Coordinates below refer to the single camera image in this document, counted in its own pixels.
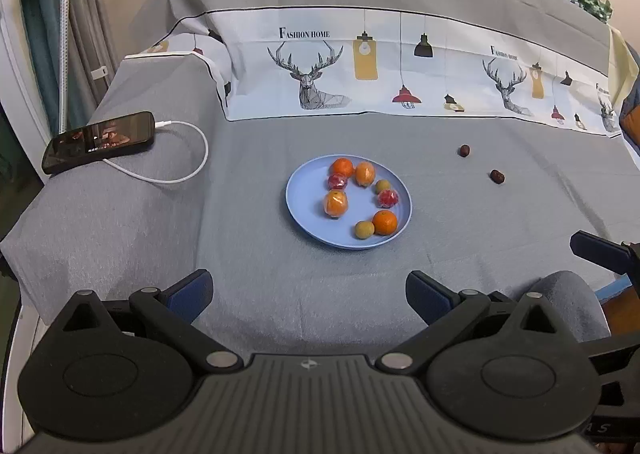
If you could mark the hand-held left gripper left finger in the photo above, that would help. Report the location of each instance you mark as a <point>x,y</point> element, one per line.
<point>190,291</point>

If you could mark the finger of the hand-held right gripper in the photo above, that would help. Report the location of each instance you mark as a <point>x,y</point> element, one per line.
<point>600,251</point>
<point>620,348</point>

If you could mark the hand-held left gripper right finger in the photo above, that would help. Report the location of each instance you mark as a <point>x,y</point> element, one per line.
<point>427,291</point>

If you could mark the orange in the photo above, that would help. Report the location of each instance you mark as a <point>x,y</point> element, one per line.
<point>342,167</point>
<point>384,222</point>
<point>365,173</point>
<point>335,204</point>

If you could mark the small yellow-green lime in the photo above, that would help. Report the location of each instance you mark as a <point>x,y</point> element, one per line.
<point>364,229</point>
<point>382,185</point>

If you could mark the small red apple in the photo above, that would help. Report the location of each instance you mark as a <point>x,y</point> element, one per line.
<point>338,181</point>
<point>388,198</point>

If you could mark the blue plate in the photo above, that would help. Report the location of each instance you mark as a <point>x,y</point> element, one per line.
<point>310,214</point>

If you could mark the grey printed bed sheet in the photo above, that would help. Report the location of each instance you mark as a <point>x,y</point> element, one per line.
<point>250,259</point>

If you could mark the dried red jujube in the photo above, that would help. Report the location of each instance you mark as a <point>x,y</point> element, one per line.
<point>464,150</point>
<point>496,176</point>

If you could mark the orange pillow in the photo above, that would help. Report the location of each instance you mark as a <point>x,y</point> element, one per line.
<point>631,122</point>

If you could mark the blue cushion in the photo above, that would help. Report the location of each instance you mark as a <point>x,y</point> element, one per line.
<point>632,93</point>

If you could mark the black smartphone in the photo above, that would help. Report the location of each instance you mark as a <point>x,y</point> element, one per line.
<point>97,139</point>

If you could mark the pale yellow cloth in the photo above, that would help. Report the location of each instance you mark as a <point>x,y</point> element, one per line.
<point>622,61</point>

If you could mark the metal pole with black grip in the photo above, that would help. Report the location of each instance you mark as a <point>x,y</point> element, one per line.
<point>63,48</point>

